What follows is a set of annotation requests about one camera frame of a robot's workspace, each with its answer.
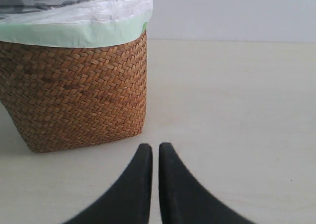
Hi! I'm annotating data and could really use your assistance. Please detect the woven brown wicker basket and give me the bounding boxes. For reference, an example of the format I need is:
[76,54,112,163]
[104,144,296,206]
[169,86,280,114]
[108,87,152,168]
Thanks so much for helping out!
[0,33,147,153]

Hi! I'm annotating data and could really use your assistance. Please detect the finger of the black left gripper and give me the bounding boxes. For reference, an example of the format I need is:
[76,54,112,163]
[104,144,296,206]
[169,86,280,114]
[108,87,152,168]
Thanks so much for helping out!
[66,144,153,224]

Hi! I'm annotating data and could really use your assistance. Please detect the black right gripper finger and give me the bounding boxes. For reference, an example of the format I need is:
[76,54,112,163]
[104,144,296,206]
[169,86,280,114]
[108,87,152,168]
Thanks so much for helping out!
[158,142,253,224]

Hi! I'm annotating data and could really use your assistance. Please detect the white plastic bin liner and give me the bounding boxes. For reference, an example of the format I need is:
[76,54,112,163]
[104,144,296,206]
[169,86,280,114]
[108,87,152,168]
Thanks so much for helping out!
[0,0,153,25]

